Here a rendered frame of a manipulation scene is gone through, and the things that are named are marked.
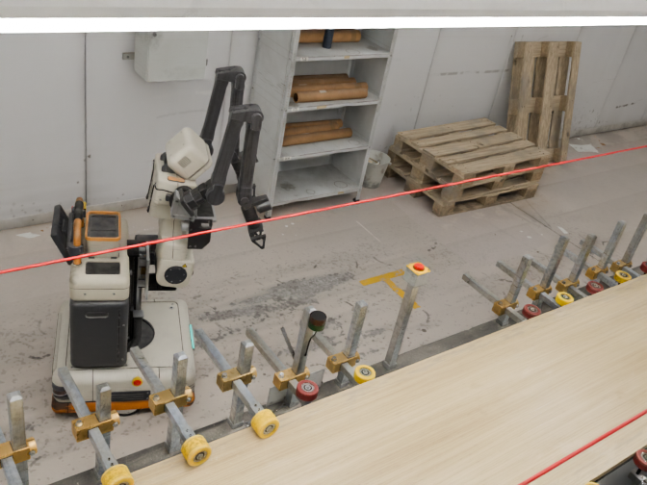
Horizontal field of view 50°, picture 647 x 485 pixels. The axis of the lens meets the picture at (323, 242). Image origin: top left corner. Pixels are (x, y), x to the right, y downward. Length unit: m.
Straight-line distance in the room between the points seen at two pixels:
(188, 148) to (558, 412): 1.82
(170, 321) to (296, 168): 2.40
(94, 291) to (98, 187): 1.95
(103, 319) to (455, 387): 1.56
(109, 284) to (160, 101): 2.05
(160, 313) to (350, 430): 1.63
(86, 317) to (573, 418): 2.07
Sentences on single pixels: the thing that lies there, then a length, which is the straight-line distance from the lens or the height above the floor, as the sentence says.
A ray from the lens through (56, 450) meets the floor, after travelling 3.53.
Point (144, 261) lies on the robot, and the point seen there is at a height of 0.77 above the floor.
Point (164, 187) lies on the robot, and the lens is 3.02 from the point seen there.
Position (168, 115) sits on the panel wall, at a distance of 4.98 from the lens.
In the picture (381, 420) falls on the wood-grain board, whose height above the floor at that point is 0.90.
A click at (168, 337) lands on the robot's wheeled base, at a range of 3.65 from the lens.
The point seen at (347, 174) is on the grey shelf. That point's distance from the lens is 5.80.
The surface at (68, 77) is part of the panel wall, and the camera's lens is 4.63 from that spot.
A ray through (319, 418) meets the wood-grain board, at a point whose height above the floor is 0.90.
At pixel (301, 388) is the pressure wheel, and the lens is 2.56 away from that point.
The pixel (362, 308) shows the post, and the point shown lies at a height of 1.11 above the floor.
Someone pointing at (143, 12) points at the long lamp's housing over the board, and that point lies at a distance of 1.23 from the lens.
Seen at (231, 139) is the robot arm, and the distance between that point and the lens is 2.83.
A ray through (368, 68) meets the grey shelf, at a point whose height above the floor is 1.05.
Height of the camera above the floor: 2.67
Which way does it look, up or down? 32 degrees down
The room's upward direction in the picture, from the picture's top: 12 degrees clockwise
